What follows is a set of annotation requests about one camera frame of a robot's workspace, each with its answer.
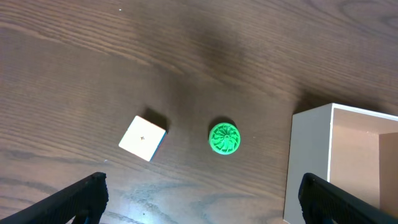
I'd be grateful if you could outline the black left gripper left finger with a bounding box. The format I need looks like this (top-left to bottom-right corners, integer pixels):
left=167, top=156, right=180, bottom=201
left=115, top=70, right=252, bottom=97
left=1, top=172, right=109, bottom=224

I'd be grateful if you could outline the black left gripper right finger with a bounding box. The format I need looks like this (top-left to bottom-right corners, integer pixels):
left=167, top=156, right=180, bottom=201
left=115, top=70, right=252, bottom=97
left=298, top=173, right=397, bottom=224

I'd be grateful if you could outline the colourful puzzle cube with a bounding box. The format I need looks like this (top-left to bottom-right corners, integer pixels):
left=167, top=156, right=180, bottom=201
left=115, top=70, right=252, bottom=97
left=119, top=116, right=166, bottom=162

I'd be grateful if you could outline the white cardboard box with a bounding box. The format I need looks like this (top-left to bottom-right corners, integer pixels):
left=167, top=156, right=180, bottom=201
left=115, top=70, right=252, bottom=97
left=284, top=103, right=397, bottom=223

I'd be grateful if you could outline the green round spinner toy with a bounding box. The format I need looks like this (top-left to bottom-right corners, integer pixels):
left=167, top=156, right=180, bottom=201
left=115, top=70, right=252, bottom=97
left=208, top=123, right=241, bottom=155

